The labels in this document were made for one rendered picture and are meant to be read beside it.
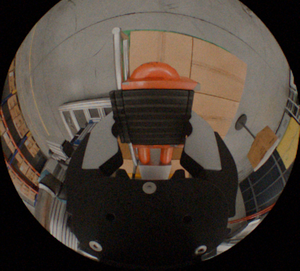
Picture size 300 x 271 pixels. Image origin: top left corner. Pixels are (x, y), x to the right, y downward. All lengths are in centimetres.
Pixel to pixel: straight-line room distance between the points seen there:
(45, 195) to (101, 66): 136
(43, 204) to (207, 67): 121
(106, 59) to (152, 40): 78
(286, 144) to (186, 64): 723
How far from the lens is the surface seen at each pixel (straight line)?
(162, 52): 64
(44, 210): 58
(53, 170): 107
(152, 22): 132
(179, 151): 46
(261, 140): 172
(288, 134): 733
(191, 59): 69
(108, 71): 130
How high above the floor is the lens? 118
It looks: 57 degrees down
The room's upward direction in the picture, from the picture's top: 177 degrees counter-clockwise
